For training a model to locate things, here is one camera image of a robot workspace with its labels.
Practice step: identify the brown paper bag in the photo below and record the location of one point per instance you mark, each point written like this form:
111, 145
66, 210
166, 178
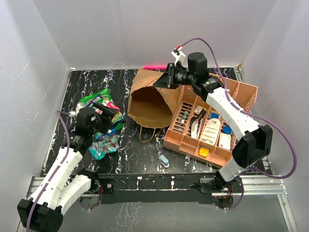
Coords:
149, 106

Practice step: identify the white label card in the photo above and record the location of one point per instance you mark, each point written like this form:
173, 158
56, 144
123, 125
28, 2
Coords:
211, 131

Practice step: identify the blue chips bag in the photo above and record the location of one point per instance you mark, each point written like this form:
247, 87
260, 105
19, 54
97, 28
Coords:
93, 101

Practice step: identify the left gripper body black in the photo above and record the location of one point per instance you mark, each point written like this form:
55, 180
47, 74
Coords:
102, 123

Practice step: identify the green cassava chips bag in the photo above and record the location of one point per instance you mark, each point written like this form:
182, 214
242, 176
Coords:
103, 92

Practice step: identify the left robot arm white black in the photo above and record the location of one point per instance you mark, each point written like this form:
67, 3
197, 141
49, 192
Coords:
62, 169

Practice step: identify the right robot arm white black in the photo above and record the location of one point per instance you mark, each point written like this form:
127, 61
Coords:
254, 140

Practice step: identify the aluminium front rail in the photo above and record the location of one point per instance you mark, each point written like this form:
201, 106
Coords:
172, 188

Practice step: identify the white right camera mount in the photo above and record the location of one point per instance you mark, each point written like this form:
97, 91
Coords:
178, 54

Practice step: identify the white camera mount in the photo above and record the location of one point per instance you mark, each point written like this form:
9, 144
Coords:
79, 106
178, 54

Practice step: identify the orange plastic organizer tray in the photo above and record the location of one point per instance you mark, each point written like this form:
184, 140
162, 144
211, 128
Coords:
186, 138

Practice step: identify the white green tube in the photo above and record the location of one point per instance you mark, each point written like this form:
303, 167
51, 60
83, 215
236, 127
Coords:
184, 117

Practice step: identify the blue square box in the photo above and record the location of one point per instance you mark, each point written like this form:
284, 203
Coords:
226, 130

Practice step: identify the teal snack packet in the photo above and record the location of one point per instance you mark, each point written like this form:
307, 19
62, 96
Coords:
104, 144

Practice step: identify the black marker pen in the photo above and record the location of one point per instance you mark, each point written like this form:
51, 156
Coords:
201, 114

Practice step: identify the pink red snack packet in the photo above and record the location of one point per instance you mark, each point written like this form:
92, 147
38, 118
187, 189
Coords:
111, 106

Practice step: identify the dark green snack packet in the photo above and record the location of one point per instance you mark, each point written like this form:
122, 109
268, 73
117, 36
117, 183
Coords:
119, 116

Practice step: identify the white red box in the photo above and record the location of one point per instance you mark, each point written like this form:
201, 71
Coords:
224, 141

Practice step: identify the small blue white stapler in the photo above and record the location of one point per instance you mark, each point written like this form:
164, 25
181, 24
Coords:
163, 161

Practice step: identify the yellow block in tray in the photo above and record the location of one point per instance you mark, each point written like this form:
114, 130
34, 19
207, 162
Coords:
203, 151

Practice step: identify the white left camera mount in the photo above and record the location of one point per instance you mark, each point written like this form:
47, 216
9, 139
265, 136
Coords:
79, 106

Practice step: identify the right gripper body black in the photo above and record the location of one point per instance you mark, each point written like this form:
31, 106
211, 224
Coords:
182, 77

